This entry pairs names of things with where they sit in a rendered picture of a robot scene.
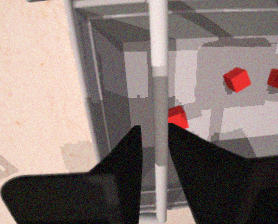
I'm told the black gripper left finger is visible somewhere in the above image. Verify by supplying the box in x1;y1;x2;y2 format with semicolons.
0;125;143;224

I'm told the small red block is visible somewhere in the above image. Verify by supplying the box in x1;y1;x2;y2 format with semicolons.
267;69;278;88
223;67;252;93
168;105;189;129

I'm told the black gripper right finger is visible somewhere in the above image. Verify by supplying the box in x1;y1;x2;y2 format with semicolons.
168;123;278;224

